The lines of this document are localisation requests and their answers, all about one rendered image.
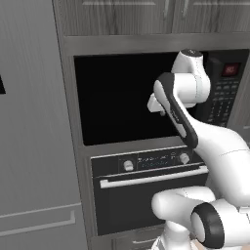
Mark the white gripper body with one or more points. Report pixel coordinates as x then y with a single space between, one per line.
155 103

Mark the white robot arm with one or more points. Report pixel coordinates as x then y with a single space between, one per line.
224 149

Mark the black microwave door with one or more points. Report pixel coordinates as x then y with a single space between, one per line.
114 97

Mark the black microwave oven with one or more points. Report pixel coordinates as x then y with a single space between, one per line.
228 97

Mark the white oven knob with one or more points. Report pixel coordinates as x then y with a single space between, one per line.
128 165
184 158

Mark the grey wooden cupboard door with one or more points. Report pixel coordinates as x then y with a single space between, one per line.
218 14
114 16

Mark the black oven door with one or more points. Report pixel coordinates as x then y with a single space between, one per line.
123 208

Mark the black built-in oven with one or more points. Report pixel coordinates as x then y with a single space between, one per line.
107 201

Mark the grey fridge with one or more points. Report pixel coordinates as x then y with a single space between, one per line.
35 130

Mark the grey drawer front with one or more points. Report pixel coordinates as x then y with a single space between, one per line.
130 242

